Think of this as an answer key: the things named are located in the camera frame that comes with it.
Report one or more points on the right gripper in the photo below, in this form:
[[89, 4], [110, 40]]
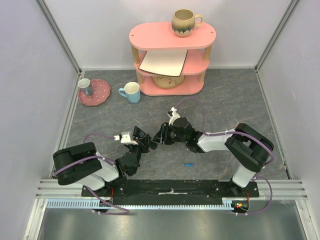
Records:
[[164, 134]]

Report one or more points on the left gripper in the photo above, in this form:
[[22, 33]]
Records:
[[145, 141]]

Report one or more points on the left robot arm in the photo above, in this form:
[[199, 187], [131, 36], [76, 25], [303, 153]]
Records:
[[84, 165]]

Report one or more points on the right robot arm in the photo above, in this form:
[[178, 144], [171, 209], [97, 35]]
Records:
[[248, 146]]

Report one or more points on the blue battery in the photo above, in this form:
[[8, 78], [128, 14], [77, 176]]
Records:
[[189, 164]]

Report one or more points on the light blue mug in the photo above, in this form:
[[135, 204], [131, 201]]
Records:
[[131, 91]]

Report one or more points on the beige floral bowl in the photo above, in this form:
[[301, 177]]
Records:
[[167, 82]]

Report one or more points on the pink dotted plate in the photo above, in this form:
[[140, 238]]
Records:
[[101, 91]]

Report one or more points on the white square plate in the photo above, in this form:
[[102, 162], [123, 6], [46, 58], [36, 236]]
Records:
[[164, 62]]

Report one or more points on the grey small mug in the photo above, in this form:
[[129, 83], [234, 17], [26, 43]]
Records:
[[86, 86]]

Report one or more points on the pink three-tier shelf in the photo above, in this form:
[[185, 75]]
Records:
[[160, 36]]

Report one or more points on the beige ceramic mug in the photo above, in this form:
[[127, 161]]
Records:
[[184, 21]]

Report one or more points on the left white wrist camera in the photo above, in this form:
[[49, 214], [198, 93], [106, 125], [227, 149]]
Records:
[[126, 138]]

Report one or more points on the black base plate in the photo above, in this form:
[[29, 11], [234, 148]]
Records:
[[125, 188]]

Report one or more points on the aluminium front rail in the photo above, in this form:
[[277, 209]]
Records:
[[282, 189]]

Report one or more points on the left aluminium frame post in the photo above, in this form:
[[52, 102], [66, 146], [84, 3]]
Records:
[[42, 5]]

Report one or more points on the aluminium frame post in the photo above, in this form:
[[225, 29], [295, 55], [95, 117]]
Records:
[[277, 33], [42, 5]]

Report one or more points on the right aluminium frame post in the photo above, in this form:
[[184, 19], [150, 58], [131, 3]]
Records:
[[277, 33]]

